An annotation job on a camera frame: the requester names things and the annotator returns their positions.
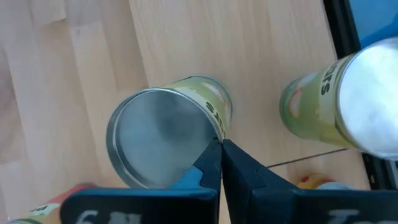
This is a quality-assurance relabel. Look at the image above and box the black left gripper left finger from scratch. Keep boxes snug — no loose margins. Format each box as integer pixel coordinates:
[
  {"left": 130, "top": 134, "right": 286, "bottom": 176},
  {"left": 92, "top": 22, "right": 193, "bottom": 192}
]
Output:
[{"left": 60, "top": 138, "right": 223, "bottom": 224}]

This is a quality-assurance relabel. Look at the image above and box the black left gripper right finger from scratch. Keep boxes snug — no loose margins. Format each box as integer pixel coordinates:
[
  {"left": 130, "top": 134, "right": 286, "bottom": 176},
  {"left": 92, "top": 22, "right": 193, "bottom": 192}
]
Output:
[{"left": 222, "top": 138, "right": 398, "bottom": 224}]

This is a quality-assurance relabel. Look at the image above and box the yellow red fruit tin can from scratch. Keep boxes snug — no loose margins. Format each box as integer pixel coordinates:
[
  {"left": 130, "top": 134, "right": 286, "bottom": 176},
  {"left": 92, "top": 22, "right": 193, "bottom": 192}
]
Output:
[{"left": 295, "top": 173, "right": 354, "bottom": 191}]

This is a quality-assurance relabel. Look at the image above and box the pears label tin can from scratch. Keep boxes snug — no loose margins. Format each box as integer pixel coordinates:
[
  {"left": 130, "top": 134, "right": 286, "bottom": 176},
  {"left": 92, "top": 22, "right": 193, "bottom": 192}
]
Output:
[
  {"left": 105, "top": 75, "right": 233, "bottom": 190},
  {"left": 279, "top": 36, "right": 398, "bottom": 161}
]

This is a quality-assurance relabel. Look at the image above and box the apple label tin can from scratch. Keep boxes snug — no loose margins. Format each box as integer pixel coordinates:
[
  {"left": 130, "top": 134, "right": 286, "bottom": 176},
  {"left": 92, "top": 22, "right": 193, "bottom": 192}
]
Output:
[{"left": 6, "top": 182, "right": 99, "bottom": 224}]

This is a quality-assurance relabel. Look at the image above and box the wooden shelf board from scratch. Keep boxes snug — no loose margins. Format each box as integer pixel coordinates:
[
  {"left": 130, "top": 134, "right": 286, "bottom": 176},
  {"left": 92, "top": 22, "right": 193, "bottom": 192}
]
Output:
[{"left": 129, "top": 0, "right": 364, "bottom": 187}]

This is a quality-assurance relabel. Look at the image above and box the black table frame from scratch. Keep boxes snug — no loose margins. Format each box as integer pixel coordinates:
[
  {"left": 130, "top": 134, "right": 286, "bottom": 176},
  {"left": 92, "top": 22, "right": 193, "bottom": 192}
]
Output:
[{"left": 322, "top": 0, "right": 398, "bottom": 191}]

